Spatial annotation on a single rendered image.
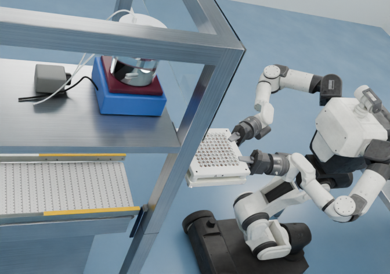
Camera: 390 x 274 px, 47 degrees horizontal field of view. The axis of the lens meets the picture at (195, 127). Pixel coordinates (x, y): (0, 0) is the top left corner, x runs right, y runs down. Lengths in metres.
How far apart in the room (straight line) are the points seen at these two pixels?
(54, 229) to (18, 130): 0.51
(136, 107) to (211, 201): 1.70
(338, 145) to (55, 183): 1.15
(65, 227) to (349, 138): 1.16
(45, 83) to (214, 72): 0.51
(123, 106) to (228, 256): 1.39
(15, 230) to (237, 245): 1.37
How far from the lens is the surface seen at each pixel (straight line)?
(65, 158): 1.80
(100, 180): 1.78
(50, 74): 1.39
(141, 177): 2.94
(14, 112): 1.34
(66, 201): 1.70
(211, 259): 2.49
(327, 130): 2.01
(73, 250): 1.92
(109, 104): 1.36
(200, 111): 1.27
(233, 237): 2.66
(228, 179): 1.73
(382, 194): 2.42
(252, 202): 2.20
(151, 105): 1.39
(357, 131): 1.93
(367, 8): 6.86
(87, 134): 1.31
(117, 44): 1.06
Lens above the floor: 2.16
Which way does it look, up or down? 39 degrees down
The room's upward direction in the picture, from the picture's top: 24 degrees clockwise
